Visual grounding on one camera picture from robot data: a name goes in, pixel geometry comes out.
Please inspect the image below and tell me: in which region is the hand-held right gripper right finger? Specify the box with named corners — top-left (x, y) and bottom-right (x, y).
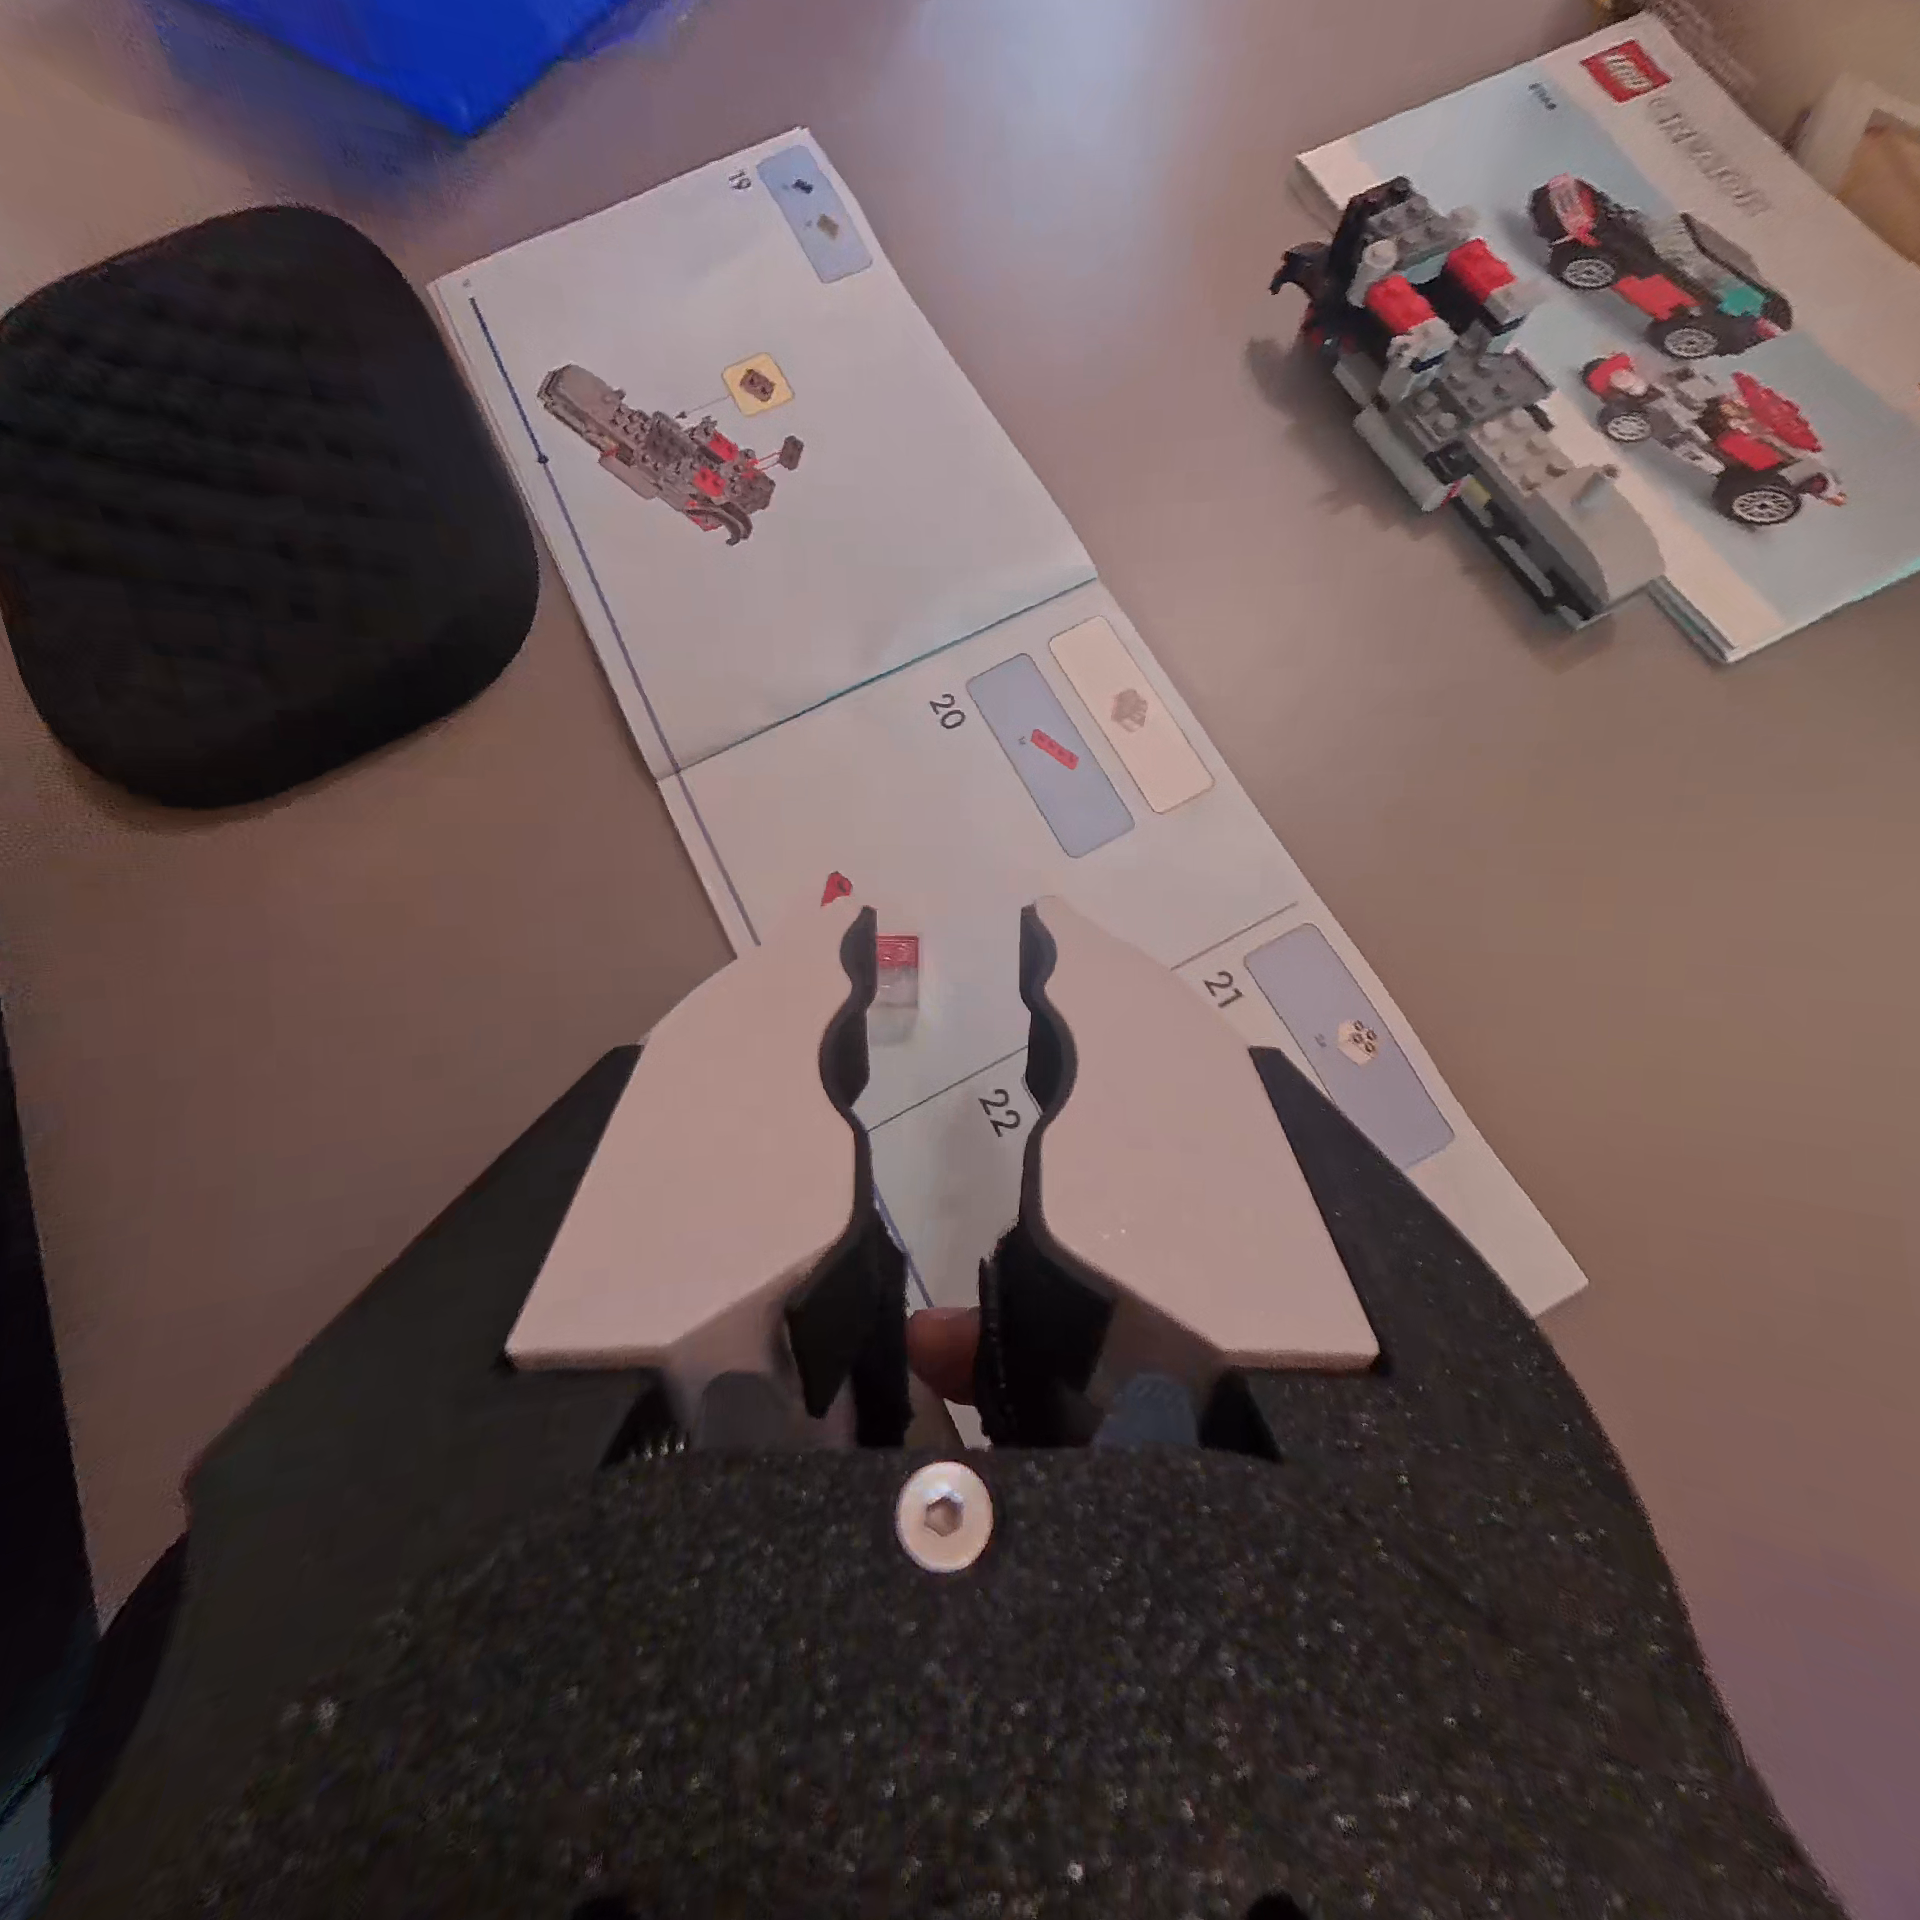
top-left (977, 895), bottom-right (1385, 1450)

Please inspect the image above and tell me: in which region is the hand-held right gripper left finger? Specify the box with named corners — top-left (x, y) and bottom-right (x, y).
top-left (502, 902), bottom-right (916, 1448)

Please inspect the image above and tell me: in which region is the instruction booklet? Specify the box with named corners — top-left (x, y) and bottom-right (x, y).
top-left (428, 127), bottom-right (1589, 1320)
top-left (1294, 10), bottom-right (1920, 665)

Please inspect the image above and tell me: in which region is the black foam pad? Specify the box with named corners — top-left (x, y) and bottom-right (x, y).
top-left (0, 206), bottom-right (541, 811)

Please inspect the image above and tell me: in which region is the toy brick truck model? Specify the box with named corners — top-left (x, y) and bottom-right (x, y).
top-left (1267, 176), bottom-right (1666, 633)

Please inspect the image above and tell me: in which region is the blue plastic bin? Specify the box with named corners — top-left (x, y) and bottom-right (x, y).
top-left (157, 0), bottom-right (646, 139)

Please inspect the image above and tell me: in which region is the closed instruction booklet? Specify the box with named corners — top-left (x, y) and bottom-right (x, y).
top-left (1294, 10), bottom-right (1920, 665)

